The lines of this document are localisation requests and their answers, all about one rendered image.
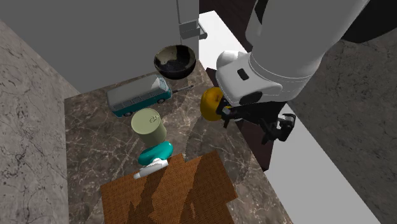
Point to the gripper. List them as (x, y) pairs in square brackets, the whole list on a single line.
[(259, 112)]

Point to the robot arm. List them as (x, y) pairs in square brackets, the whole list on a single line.
[(285, 40)]

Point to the yellow round fruit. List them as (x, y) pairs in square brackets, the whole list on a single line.
[(210, 104)]

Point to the thin grey pen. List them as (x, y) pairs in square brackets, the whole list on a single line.
[(183, 88)]

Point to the black bowl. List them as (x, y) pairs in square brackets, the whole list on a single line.
[(174, 63)]

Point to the pale green cup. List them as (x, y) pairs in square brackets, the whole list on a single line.
[(149, 127)]

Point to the teal and white bottle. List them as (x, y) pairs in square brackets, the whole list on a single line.
[(154, 155)]

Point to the brown woven robot stand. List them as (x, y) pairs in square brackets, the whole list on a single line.
[(173, 192)]

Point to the teal and grey toy van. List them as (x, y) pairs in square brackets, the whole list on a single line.
[(136, 95)]

